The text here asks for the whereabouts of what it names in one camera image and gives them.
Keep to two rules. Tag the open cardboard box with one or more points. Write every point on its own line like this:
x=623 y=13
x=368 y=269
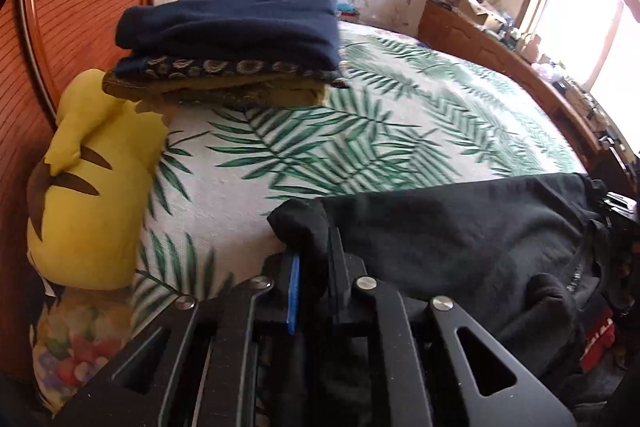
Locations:
x=482 y=19

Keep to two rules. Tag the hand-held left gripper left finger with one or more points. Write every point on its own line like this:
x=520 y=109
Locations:
x=294 y=297

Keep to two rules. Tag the window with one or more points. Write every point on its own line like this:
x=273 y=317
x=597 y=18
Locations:
x=590 y=32

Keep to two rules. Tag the floral pillow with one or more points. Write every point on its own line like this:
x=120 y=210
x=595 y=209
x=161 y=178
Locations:
x=75 y=347

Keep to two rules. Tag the black printed t-shirt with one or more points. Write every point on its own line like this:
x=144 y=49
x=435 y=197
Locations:
x=450 y=237

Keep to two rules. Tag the blue plastic bag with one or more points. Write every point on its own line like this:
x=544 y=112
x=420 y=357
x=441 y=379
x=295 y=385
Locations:
x=347 y=8

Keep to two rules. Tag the wooden sideboard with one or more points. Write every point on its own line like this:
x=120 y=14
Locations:
x=480 y=47

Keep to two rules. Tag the navy folded garment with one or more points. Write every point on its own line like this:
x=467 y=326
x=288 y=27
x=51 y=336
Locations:
x=240 y=17

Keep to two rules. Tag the yellow plush toy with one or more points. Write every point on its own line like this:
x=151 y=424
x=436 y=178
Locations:
x=90 y=217

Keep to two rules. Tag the wooden slatted wardrobe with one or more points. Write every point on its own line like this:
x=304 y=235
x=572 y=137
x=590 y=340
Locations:
x=85 y=7

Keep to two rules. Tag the palm leaf bed sheet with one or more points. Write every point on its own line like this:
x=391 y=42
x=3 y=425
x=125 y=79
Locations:
x=350 y=117

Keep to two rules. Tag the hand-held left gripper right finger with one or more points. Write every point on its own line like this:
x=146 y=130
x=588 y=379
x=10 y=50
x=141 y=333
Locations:
x=345 y=287

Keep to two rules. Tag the circle trimmed folded garment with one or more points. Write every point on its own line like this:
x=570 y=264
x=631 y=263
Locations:
x=225 y=82

